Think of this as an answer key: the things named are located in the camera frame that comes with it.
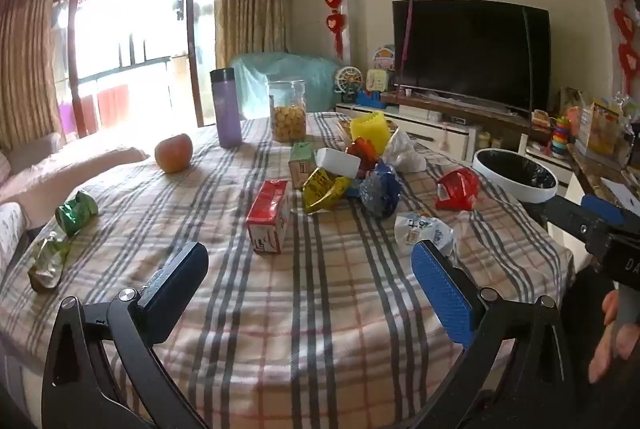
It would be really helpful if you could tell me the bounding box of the white foam block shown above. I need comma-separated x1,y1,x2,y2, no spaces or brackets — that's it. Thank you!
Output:
316,147,362,180

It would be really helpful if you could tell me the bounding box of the purple thermos bottle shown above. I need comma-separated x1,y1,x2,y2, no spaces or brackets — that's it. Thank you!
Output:
209,68,244,148

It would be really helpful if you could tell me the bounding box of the blue wrapper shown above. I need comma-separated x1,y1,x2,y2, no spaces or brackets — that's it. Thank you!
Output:
359,160,402,220

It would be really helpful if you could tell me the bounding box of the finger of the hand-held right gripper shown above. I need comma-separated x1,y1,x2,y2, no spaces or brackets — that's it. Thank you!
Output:
582,195,640,235
542,196,611,255

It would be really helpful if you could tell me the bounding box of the white wrapper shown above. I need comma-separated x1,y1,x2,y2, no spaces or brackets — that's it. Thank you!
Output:
394,211,458,257

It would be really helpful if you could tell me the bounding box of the green drink pouch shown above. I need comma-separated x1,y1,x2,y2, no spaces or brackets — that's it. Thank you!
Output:
27,231,72,294

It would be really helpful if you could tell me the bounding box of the yellow snack wrapper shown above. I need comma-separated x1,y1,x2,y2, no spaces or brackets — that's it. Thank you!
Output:
302,166,352,214

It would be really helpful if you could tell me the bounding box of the yellow sponge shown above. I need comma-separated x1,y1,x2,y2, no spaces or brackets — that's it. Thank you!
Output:
350,110,391,154

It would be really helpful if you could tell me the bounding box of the stacking ring toy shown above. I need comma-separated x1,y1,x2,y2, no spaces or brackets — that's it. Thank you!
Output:
550,115,572,157

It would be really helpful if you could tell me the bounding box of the white rimmed trash bin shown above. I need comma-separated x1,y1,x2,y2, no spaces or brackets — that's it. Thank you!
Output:
472,148,559,204

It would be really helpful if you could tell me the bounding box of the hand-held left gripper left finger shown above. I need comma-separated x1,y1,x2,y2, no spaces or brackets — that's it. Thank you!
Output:
41,240,211,429

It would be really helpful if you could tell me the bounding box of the marble top cabinet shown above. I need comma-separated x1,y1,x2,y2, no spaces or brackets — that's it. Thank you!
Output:
567,144,640,210

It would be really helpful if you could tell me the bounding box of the white plastic bag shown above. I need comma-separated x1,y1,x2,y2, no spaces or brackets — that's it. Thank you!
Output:
382,127,427,173

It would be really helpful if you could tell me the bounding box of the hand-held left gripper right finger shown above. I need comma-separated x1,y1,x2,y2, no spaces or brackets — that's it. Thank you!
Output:
385,239,601,429

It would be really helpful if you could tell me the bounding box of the black flat television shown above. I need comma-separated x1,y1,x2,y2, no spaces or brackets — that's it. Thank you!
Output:
391,0,551,114

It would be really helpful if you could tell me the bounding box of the orange fruit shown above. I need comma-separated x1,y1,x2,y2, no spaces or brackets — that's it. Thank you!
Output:
154,133,194,174

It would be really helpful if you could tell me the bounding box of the orange snack packet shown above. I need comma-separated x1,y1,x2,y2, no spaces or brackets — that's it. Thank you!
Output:
347,137,381,170

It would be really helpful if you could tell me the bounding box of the round colourful sign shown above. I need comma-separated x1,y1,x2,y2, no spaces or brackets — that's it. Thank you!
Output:
372,44,397,70

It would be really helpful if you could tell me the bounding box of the beige striped curtain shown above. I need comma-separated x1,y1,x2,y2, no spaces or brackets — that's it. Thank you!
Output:
214,0,292,70
0,0,63,150

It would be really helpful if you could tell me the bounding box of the red milk carton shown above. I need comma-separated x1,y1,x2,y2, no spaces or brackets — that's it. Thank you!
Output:
246,179,290,255

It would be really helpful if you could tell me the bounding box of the colourful toy box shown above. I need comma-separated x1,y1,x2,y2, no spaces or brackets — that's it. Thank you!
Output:
575,96,631,160

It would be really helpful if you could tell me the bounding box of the white television cabinet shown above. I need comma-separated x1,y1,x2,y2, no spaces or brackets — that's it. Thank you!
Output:
335,94,576,190

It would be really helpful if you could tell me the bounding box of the teal furniture cover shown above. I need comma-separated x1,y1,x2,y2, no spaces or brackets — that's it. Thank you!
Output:
229,52,341,120

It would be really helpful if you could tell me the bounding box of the red snack packet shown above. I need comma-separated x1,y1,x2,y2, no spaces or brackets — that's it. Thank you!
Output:
435,167,481,211

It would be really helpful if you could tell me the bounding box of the sliding glass door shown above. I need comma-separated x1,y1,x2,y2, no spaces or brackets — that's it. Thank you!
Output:
52,0,218,134

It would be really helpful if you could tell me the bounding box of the glass cookie jar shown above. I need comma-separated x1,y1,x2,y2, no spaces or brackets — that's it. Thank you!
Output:
268,80,307,143

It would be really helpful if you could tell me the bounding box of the ferris wheel toy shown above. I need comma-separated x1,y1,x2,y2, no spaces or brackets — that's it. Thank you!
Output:
333,67,362,102

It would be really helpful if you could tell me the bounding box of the pink sofa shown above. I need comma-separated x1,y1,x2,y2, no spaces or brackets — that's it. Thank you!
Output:
0,131,151,230

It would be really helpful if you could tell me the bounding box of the person's right hand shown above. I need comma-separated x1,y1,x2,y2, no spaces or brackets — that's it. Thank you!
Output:
588,290,640,385

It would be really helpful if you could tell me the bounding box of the green drink carton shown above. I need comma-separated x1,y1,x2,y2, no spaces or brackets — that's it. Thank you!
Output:
289,142,321,190

